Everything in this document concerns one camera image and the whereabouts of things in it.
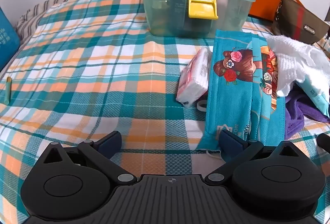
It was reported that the green pen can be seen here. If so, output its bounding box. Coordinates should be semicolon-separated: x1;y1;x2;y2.
4;76;12;105

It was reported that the white fluffy cloth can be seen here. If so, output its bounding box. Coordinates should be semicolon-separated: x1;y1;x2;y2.
265;35;330;97

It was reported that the olive pouch red stripe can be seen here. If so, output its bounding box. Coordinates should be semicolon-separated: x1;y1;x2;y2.
271;0;330;47

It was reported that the purple fleece cloth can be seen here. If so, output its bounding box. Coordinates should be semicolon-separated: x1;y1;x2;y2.
285;85;330;140

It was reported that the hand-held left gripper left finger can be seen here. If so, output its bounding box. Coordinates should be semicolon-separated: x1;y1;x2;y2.
37;131;138;185

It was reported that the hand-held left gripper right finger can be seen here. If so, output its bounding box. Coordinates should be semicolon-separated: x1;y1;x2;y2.
205;129;310;185

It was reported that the plaid teal orange blanket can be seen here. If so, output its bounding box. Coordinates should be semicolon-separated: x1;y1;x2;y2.
0;0;330;224

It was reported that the striped grey cloth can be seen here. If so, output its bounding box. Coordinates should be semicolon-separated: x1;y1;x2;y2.
15;0;71;41

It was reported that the blue cushion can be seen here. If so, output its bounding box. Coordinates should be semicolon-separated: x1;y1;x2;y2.
0;6;21;70

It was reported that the blue wet wipes pack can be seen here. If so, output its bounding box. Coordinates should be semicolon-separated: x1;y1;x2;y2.
295;74;330;117

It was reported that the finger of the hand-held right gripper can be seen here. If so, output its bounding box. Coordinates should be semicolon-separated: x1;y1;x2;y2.
317;134;330;148

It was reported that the pink white tissue pack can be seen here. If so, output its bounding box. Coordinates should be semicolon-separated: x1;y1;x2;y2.
176;47;213;108

